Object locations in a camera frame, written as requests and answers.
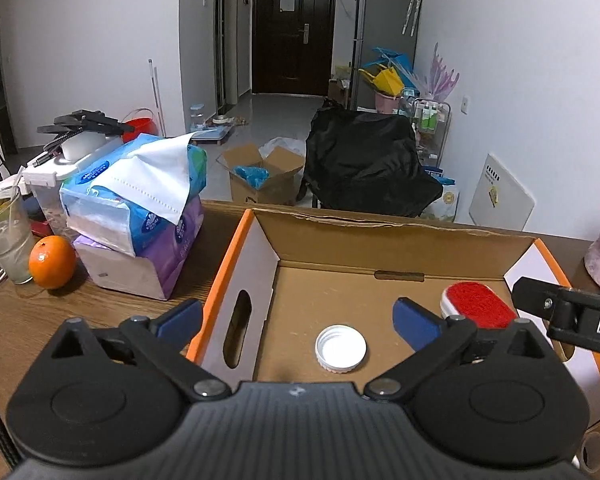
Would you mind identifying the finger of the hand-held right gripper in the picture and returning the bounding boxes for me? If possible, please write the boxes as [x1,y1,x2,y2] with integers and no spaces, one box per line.
[512,277,574,325]

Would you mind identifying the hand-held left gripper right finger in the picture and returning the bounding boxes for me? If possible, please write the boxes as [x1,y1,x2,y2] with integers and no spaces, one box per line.
[364,297,553,402]

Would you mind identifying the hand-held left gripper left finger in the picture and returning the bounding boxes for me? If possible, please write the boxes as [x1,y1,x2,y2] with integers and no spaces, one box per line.
[47,298,232,403]

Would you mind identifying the red and white lint brush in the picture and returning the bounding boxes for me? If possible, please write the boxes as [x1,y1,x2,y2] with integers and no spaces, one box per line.
[439,282,520,330]

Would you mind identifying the white plastic lid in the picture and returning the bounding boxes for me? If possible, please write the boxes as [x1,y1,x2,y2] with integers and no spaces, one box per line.
[314,325,368,374]

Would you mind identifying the orange-edged cardboard box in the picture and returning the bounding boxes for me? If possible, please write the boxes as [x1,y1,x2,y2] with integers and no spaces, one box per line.
[186,207,600,428]

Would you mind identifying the purple tissue pack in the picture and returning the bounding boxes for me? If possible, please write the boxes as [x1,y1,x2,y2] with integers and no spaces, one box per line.
[73,195,204,301]

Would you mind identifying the white leaning board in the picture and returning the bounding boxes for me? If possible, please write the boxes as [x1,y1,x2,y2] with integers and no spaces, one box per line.
[468,153,536,233]

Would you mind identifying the brown tape roll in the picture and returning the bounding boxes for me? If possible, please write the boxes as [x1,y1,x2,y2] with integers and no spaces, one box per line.
[581,430,600,474]

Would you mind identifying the white sack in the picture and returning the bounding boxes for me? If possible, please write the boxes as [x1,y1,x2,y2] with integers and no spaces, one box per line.
[420,185,461,223]

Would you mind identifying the blue tissue pack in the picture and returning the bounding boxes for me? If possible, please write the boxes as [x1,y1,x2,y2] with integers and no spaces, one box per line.
[60,132,207,258]

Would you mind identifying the orange fruit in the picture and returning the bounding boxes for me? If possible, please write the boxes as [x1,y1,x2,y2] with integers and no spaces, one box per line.
[28,235,77,290]

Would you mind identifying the open brown carton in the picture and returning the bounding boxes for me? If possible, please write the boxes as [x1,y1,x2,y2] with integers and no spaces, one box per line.
[216,142,307,206]

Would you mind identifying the blue crumpled bags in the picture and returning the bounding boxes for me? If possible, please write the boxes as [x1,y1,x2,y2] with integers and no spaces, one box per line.
[234,165,272,190]

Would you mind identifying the black covered chair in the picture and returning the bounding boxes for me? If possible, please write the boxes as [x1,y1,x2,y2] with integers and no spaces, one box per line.
[300,100,444,218]

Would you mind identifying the clear container with white lid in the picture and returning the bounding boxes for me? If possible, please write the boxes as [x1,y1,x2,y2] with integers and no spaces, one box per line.
[22,150,106,241]

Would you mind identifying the white floor tray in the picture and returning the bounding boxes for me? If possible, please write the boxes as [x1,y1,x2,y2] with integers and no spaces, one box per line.
[190,126,236,146]

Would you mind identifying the glass cup with straw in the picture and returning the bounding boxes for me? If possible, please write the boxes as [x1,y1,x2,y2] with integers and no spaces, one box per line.
[0,186,35,285]

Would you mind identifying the red bucket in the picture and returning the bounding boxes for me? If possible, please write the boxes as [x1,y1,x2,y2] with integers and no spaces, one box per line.
[121,117,156,144]

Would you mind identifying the white round appliance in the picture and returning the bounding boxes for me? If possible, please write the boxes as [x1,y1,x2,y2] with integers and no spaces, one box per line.
[61,132,100,162]

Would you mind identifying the white plastic bag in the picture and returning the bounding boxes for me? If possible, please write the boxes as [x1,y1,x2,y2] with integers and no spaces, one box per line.
[258,136,307,162]

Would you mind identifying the metal trolley rack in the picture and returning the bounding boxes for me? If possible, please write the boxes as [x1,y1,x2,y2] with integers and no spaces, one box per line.
[396,88,453,167]

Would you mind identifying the black folding stand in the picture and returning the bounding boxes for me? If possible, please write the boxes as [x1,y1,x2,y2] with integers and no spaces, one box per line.
[29,109,136,167]

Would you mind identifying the pink bucket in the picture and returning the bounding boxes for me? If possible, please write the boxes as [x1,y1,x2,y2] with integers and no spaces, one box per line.
[374,91,402,115]

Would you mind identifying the yellow bag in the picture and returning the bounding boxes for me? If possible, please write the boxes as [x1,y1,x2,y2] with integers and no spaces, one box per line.
[358,66,403,96]

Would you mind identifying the blue plastic bag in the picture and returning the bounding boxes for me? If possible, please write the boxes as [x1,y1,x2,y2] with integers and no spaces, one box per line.
[364,46,414,77]

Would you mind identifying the grey refrigerator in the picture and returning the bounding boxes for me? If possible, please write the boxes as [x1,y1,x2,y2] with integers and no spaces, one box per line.
[348,0,421,112]

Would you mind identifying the dark brown door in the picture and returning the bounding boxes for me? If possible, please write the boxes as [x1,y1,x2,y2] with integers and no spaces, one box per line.
[251,0,337,97]

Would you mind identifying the folded pale umbrella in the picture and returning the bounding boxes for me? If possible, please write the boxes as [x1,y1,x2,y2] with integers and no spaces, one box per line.
[402,0,426,37]

